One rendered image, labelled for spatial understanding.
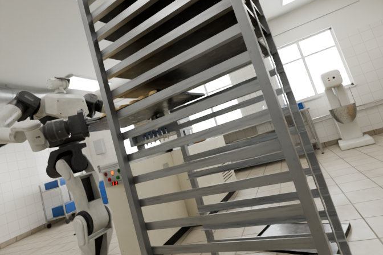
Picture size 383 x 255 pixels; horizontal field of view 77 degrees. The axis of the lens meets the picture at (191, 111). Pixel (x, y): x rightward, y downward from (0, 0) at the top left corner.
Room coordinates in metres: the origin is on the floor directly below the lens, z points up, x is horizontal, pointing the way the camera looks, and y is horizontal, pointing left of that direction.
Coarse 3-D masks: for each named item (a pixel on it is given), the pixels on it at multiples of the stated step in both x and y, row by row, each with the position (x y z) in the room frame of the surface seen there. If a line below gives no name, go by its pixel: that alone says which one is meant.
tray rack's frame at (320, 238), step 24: (240, 0) 0.64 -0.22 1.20; (240, 24) 0.65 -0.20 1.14; (264, 24) 1.04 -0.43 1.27; (264, 72) 0.64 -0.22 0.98; (264, 96) 0.65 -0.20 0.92; (288, 96) 1.04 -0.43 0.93; (288, 144) 0.64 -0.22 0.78; (288, 168) 0.65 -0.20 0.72; (312, 216) 0.64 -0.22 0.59; (336, 240) 0.84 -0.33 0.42
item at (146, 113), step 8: (176, 96) 1.02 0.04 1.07; (184, 96) 1.07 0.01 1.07; (192, 96) 1.13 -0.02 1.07; (200, 96) 1.19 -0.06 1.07; (160, 104) 1.09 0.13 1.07; (168, 104) 1.15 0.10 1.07; (176, 104) 1.21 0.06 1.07; (136, 112) 1.11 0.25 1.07; (144, 112) 1.17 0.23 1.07; (152, 112) 1.24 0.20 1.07; (160, 112) 1.31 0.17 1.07; (96, 120) 1.03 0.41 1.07; (104, 120) 1.07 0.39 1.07; (120, 120) 1.19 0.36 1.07; (128, 120) 1.26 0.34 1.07; (136, 120) 1.34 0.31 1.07; (88, 128) 1.15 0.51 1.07; (96, 128) 1.21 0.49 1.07; (104, 128) 1.29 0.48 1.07; (120, 128) 1.46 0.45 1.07
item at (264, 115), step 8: (256, 112) 0.70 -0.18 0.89; (264, 112) 0.69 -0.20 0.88; (232, 120) 0.73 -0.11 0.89; (240, 120) 0.72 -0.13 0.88; (248, 120) 0.71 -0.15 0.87; (256, 120) 0.70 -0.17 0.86; (264, 120) 0.69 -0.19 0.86; (208, 128) 0.77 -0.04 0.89; (216, 128) 0.76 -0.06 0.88; (224, 128) 0.75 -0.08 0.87; (232, 128) 0.74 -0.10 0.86; (184, 136) 0.82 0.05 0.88; (192, 136) 0.81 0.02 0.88; (200, 136) 0.79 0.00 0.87; (208, 136) 0.78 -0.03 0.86; (160, 144) 0.87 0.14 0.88; (168, 144) 0.86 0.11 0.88; (176, 144) 0.84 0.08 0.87; (184, 144) 0.83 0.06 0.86; (136, 152) 0.93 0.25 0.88; (144, 152) 0.91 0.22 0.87; (152, 152) 0.89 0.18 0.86; (160, 152) 0.89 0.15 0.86
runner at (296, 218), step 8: (288, 216) 1.12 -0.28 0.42; (296, 216) 1.10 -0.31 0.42; (304, 216) 1.09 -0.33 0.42; (320, 216) 1.06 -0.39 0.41; (336, 216) 1.02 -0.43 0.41; (208, 224) 1.32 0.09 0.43; (216, 224) 1.30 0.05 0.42; (224, 224) 1.27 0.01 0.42; (232, 224) 1.25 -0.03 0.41; (240, 224) 1.23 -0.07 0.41; (248, 224) 1.21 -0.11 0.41; (256, 224) 1.18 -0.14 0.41; (264, 224) 1.15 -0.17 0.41; (272, 224) 1.13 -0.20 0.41
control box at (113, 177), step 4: (116, 168) 2.07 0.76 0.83; (104, 172) 2.13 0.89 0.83; (108, 172) 2.11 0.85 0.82; (116, 172) 2.08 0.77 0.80; (120, 172) 2.06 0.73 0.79; (104, 176) 2.14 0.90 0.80; (108, 176) 2.12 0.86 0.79; (112, 176) 2.10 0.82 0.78; (120, 176) 2.06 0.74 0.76; (104, 180) 2.14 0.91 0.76; (112, 180) 2.10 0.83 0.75; (116, 180) 2.08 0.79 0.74; (120, 180) 2.07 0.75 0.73; (108, 184) 2.13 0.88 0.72; (112, 184) 2.11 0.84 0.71; (116, 184) 2.09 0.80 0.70
